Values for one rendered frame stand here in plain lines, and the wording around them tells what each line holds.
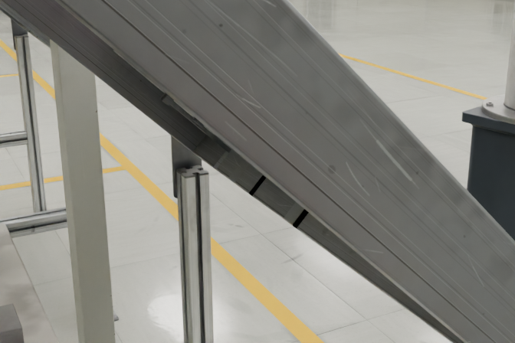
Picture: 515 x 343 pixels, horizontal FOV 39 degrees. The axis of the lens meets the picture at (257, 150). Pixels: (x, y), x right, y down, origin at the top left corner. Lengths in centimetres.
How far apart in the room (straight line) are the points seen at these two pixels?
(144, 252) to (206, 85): 205
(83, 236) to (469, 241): 102
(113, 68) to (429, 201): 68
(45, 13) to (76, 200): 46
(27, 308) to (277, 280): 139
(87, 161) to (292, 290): 95
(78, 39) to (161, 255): 141
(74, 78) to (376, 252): 96
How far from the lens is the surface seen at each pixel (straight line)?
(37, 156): 258
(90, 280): 141
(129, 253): 234
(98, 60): 100
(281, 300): 205
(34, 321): 81
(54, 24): 98
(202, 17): 29
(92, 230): 137
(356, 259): 74
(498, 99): 132
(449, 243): 41
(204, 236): 116
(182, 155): 114
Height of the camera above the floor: 102
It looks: 18 degrees down
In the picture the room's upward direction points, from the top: straight up
